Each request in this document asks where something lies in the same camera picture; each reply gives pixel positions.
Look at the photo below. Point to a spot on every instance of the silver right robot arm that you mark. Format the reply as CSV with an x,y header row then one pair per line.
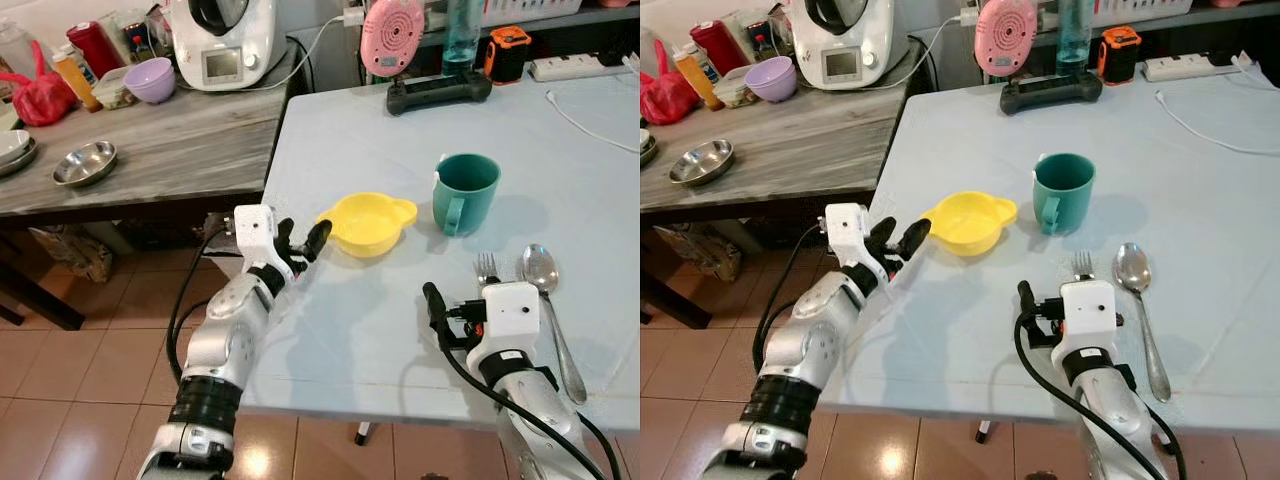
x,y
1105,400
530,400

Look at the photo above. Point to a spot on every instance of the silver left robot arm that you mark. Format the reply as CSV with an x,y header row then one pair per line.
x,y
230,335
800,335

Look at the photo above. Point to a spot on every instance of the yellow plastic bowl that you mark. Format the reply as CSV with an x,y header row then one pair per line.
x,y
368,222
968,220

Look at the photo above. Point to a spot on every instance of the steel fork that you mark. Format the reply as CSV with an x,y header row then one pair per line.
x,y
1084,264
486,267

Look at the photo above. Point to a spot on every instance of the steel spoon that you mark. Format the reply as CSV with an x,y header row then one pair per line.
x,y
1133,266
540,268

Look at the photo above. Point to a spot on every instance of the green plastic mug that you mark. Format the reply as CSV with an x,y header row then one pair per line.
x,y
1068,195
472,195

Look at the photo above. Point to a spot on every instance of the grey wooden side table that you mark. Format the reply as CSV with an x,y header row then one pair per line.
x,y
190,145
810,145

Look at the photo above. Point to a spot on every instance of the metal table leg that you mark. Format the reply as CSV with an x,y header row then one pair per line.
x,y
365,433
985,431

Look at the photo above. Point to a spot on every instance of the purple plastic bowl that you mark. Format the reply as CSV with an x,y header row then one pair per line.
x,y
772,80
150,80

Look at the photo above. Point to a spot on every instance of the white food processor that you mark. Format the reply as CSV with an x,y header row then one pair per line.
x,y
845,45
222,45

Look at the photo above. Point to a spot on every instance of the black game controller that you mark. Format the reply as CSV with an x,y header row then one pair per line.
x,y
1050,93
440,93

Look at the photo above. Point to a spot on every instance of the patterned box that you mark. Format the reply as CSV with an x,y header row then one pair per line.
x,y
75,252
692,250

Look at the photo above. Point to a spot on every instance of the small steel bowl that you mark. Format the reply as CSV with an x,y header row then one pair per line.
x,y
85,163
702,162

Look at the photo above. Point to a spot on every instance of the clear plastic container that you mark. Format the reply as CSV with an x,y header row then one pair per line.
x,y
112,92
735,92

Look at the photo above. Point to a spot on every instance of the pink round appliance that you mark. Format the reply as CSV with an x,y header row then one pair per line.
x,y
1006,38
392,38

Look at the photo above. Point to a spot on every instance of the white charger plug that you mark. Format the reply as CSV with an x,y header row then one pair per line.
x,y
355,18
969,18

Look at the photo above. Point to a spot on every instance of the orange bottle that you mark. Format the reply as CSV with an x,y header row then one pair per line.
x,y
78,82
698,80

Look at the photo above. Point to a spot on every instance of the teal clear bottle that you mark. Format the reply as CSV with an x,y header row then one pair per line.
x,y
462,45
1075,42

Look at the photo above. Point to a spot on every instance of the red canister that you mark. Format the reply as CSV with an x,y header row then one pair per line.
x,y
95,48
718,46

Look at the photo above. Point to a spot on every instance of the red plastic bag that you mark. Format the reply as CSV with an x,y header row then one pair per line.
x,y
665,98
38,100

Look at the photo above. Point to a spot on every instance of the orange black device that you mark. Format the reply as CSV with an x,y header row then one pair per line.
x,y
1119,55
507,55

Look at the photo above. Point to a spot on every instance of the white power strip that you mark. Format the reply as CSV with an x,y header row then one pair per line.
x,y
568,68
1185,67

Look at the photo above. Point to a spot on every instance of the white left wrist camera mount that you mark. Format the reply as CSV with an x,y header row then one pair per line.
x,y
848,230
254,232

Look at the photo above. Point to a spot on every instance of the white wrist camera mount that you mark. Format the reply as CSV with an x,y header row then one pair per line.
x,y
254,232
512,315
1088,312
848,230

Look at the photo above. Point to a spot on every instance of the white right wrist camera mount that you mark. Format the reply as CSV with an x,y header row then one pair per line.
x,y
1088,312
512,315

